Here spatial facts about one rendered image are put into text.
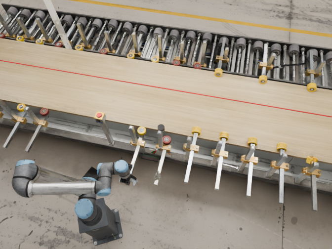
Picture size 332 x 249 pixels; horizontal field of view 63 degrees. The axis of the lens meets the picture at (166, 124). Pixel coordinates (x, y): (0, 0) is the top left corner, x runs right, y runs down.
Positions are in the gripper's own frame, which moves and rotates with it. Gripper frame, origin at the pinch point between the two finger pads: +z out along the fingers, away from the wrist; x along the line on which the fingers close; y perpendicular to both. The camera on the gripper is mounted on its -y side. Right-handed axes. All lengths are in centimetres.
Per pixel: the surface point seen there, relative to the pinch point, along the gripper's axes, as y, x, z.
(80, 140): -34, -67, 24
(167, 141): -43.6, 21.1, 3.3
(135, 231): 27, 2, 94
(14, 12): -183, -223, 11
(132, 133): -36.9, -7.7, -11.2
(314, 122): -95, 149, 3
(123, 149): -34.5, -21.6, 24.2
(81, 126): -53, -77, 32
